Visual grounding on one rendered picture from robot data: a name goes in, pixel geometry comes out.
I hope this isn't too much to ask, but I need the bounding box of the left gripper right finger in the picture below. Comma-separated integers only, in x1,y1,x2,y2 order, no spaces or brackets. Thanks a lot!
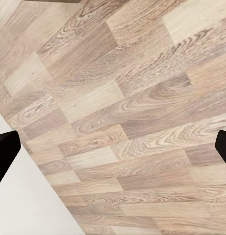
215,130,226,163

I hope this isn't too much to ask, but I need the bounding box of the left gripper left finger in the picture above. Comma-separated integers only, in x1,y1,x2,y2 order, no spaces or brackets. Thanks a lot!
0,131,21,182

